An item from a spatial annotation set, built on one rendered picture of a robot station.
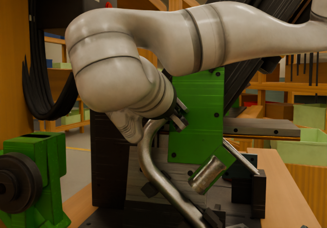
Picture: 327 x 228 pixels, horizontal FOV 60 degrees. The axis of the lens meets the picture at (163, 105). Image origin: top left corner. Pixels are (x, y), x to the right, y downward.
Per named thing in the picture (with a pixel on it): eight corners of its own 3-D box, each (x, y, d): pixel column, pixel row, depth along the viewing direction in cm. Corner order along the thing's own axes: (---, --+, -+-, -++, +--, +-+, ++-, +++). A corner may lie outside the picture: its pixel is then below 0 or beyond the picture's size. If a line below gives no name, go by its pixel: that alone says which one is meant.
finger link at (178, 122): (162, 116, 49) (161, 112, 51) (180, 134, 50) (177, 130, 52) (172, 106, 49) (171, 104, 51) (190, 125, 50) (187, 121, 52)
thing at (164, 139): (178, 175, 102) (178, 80, 99) (155, 215, 73) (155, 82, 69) (130, 171, 106) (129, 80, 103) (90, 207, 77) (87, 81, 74)
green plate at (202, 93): (223, 165, 66) (226, 76, 69) (222, 166, 58) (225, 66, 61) (174, 161, 69) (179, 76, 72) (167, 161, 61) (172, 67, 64)
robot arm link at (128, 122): (101, 105, 48) (82, 99, 42) (150, 60, 47) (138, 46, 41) (134, 146, 45) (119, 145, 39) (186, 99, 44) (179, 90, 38)
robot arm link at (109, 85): (175, 113, 39) (156, 57, 41) (140, 88, 24) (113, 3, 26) (129, 130, 40) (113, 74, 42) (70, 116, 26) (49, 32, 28)
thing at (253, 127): (287, 129, 82) (288, 119, 82) (300, 142, 67) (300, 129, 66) (157, 124, 91) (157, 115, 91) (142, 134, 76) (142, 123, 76)
